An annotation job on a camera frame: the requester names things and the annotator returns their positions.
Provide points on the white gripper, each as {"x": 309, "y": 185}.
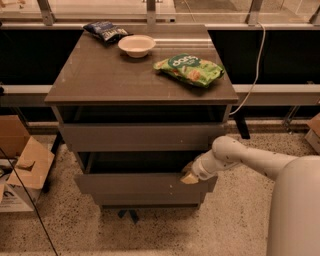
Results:
{"x": 199, "y": 170}

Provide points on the grey drawer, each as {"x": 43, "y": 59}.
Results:
{"x": 194, "y": 198}
{"x": 139, "y": 173}
{"x": 139, "y": 137}

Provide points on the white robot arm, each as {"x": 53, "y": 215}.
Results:
{"x": 294, "y": 220}

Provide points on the grey top drawer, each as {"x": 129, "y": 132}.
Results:
{"x": 139, "y": 137}

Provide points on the grey drawer cabinet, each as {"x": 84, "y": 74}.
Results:
{"x": 102, "y": 85}

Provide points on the grey bottom drawer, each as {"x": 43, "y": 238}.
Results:
{"x": 194, "y": 198}

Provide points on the open cardboard box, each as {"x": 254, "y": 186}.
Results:
{"x": 25, "y": 164}

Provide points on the green chip bag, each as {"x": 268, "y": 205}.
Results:
{"x": 190, "y": 69}

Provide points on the cardboard box at right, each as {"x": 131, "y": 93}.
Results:
{"x": 313, "y": 135}

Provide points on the blue chip bag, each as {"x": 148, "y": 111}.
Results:
{"x": 106, "y": 31}

